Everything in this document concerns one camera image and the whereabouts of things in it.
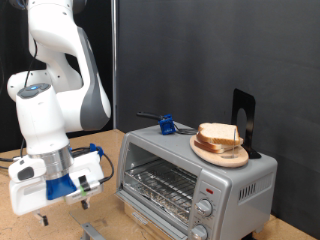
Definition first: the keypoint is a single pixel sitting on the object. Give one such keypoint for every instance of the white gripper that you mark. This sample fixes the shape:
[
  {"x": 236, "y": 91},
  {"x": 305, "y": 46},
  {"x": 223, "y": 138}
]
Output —
[{"x": 26, "y": 200}]

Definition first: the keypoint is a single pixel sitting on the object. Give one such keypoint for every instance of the round wooden board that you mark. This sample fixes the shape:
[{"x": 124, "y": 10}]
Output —
[{"x": 230, "y": 160}]

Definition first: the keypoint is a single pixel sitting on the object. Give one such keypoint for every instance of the red oven indicator light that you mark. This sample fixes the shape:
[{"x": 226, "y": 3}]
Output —
[{"x": 209, "y": 191}]

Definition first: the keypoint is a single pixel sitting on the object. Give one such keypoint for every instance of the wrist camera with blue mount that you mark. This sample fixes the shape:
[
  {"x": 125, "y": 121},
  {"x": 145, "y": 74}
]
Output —
[{"x": 60, "y": 186}]

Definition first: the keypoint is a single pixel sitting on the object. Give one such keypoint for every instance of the glass oven door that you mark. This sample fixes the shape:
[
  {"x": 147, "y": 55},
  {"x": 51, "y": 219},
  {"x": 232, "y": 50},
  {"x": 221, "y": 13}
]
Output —
[{"x": 110, "y": 216}]

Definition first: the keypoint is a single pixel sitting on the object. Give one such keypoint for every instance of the silver toaster oven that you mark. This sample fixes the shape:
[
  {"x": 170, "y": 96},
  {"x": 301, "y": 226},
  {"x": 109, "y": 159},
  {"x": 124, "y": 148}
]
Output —
[{"x": 216, "y": 180}]

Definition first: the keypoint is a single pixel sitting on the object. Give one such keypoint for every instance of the black metal bookend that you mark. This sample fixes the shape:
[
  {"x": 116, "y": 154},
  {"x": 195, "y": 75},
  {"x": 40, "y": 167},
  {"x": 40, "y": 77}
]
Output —
[{"x": 249, "y": 106}]

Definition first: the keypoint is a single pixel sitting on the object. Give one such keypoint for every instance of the aluminium foil crumb tray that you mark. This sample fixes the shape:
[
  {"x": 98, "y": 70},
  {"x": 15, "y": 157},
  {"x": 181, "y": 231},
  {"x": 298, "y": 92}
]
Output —
[{"x": 156, "y": 201}]

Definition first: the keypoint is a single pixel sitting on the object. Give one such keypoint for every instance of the spatula with blue grip block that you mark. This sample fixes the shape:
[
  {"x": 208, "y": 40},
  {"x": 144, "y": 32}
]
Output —
[{"x": 166, "y": 125}]

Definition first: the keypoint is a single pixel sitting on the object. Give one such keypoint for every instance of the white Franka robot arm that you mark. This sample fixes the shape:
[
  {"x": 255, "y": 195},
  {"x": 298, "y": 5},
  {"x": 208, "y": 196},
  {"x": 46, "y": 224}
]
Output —
[{"x": 50, "y": 110}]

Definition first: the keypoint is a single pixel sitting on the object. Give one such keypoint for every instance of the vertical metal pole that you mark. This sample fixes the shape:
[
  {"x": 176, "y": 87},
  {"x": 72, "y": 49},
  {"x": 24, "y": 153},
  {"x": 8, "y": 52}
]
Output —
[{"x": 114, "y": 50}]

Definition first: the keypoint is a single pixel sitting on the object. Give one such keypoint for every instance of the silver oven knob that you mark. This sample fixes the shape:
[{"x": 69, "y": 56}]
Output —
[
  {"x": 199, "y": 232},
  {"x": 204, "y": 207}
]

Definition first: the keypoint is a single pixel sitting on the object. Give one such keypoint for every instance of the thin metal pin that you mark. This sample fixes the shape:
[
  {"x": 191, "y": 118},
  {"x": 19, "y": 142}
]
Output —
[{"x": 234, "y": 143}]

